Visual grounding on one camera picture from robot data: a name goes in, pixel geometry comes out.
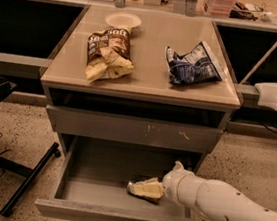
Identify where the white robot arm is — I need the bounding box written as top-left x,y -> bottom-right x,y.
127,161 -> 277,221

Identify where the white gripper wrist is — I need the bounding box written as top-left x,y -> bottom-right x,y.
128,161 -> 204,208

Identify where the brown salt chip bag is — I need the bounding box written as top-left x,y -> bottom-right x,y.
85,26 -> 135,83

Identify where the pink storage box stack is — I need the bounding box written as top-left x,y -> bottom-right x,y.
203,0 -> 236,18

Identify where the blue chip bag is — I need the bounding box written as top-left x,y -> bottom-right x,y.
165,41 -> 226,86

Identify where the white stick with dark tip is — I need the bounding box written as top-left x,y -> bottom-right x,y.
240,40 -> 277,84

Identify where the white curved chair armrest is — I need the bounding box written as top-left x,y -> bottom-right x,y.
254,82 -> 277,110

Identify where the grey drawer cabinet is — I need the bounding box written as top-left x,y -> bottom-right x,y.
41,5 -> 240,171

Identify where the silver blue redbull can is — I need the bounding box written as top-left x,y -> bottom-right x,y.
127,181 -> 163,203

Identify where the open lower drawer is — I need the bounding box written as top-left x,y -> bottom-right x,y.
35,136 -> 197,221

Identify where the closed upper drawer front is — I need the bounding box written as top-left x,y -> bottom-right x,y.
46,105 -> 223,153

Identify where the black cart with legs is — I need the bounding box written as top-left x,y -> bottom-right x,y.
0,72 -> 71,221

